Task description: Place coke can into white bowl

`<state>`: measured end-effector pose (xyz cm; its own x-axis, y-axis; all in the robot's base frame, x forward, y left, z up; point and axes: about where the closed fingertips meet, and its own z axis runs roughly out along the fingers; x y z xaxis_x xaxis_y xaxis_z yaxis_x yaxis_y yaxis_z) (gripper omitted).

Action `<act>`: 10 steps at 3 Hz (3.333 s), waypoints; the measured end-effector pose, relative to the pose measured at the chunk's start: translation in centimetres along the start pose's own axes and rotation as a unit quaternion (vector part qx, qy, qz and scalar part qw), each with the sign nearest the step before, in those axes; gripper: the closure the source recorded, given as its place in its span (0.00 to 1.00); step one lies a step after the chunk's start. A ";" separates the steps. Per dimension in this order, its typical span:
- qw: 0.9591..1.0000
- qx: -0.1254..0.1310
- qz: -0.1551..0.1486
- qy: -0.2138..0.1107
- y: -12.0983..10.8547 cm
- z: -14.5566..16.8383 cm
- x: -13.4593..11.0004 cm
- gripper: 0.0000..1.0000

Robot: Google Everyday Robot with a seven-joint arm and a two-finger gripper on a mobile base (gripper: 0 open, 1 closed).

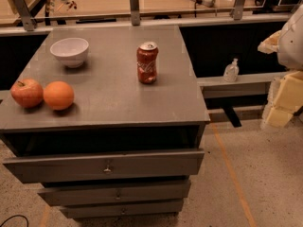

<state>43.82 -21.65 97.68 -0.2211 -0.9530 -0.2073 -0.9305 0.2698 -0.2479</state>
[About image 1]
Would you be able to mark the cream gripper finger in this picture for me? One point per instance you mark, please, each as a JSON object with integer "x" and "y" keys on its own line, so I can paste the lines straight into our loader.
{"x": 285, "y": 98}
{"x": 270, "y": 44}

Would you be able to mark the red coke can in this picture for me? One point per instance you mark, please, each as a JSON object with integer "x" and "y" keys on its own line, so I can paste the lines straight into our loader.
{"x": 146, "y": 55}

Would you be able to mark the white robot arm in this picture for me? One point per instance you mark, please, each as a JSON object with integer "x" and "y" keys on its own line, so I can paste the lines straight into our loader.
{"x": 290, "y": 43}

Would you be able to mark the white bowl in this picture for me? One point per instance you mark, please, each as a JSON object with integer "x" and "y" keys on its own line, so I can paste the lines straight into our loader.
{"x": 70, "y": 52}

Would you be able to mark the clear sanitizer pump bottle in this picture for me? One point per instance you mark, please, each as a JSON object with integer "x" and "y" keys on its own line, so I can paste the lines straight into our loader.
{"x": 231, "y": 71}

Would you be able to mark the top grey drawer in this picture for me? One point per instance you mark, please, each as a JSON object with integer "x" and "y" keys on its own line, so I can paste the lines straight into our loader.
{"x": 91, "y": 167}

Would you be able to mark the grey drawer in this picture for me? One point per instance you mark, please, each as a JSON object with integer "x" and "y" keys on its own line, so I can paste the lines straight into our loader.
{"x": 115, "y": 192}
{"x": 91, "y": 167}
{"x": 123, "y": 209}

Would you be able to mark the middle grey drawer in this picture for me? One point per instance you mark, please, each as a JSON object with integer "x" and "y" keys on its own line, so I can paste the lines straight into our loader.
{"x": 115, "y": 192}

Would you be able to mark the grey drawer cabinet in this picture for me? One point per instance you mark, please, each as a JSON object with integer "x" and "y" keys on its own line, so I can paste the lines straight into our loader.
{"x": 113, "y": 112}

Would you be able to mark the bottom grey drawer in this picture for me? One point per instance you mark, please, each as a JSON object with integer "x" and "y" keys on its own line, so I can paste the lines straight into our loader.
{"x": 123, "y": 209}

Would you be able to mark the orange fruit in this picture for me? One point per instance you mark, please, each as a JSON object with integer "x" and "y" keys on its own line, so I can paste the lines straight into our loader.
{"x": 58, "y": 95}

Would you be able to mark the red apple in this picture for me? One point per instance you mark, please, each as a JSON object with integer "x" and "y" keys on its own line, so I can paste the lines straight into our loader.
{"x": 28, "y": 93}

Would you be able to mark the middle metal bracket post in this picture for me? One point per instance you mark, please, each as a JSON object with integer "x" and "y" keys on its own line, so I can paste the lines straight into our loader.
{"x": 135, "y": 13}

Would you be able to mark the left metal bracket post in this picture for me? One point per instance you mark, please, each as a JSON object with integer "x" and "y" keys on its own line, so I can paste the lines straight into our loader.
{"x": 28, "y": 22}

